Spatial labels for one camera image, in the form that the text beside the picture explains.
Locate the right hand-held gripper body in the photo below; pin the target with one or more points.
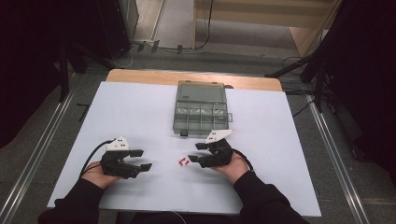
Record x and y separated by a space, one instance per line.
218 154

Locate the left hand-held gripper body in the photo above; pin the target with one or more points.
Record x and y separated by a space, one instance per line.
115 166

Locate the clear grey compartment box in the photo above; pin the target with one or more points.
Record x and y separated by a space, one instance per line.
199 115

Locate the person's right hand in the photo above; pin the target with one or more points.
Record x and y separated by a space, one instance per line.
232 169

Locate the person's left hand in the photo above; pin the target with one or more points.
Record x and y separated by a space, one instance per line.
96 179

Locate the white table mat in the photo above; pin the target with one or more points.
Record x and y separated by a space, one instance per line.
130 109

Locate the person's dark clothing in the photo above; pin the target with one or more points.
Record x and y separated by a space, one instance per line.
186 219

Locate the dark table grommet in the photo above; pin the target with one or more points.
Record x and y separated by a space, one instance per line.
229 86

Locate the black metal stand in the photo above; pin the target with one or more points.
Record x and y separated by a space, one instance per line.
317 81
63 77

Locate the power strip with plugs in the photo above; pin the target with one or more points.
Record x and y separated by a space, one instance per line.
148 45

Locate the black cabinet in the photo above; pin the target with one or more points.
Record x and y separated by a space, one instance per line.
115 28

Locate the black curtain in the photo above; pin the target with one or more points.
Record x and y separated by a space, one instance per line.
28 62
367 77

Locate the light wooden shelf unit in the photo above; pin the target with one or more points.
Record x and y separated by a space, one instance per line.
264 14

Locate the metal floor rail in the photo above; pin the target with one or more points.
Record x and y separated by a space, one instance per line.
336 155
37 149

